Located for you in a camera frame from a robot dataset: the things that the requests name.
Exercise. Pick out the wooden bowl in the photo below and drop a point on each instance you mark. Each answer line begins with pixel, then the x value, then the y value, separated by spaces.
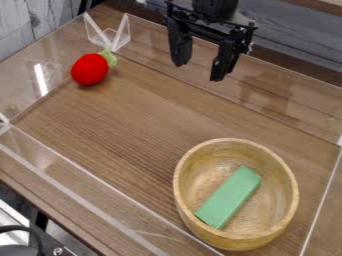
pixel 262 219

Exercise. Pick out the green rectangular block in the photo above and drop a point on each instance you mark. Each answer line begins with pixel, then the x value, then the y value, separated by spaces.
pixel 227 199

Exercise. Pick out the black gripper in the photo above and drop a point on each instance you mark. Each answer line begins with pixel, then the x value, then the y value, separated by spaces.
pixel 215 21

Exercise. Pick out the clear acrylic tray wall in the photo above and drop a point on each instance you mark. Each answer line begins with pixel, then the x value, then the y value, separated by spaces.
pixel 90 152

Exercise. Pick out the black metal bracket with bolt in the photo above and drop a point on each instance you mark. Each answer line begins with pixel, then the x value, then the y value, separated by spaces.
pixel 52 247

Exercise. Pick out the clear acrylic corner bracket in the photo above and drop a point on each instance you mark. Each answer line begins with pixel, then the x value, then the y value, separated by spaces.
pixel 108 38

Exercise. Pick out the red plush strawberry toy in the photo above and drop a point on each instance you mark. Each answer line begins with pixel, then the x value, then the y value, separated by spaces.
pixel 92 66

